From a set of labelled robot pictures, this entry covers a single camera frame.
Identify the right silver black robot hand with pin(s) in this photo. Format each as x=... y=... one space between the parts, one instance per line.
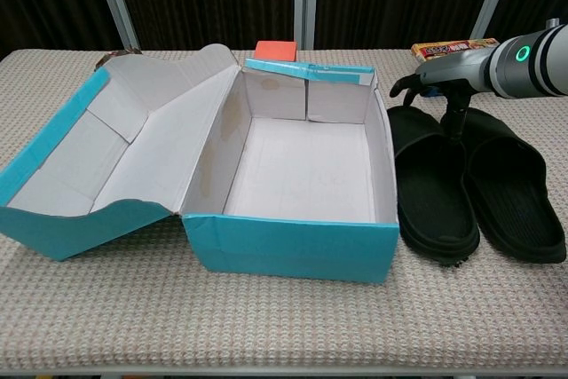
x=461 y=66

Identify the black rubber slipper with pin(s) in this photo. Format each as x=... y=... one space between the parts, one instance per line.
x=426 y=183
x=510 y=201

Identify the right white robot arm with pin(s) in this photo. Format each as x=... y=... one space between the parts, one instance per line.
x=541 y=64

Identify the yellow curry box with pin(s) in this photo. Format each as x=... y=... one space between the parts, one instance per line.
x=444 y=49

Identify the light blue shoe box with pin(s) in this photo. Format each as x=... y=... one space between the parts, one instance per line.
x=288 y=241

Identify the orange block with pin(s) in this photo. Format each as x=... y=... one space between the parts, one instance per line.
x=275 y=50

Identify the beige waffle tablecloth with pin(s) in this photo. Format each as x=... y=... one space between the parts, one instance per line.
x=284 y=317

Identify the brown snack wrapper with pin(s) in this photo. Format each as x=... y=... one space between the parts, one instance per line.
x=106 y=59

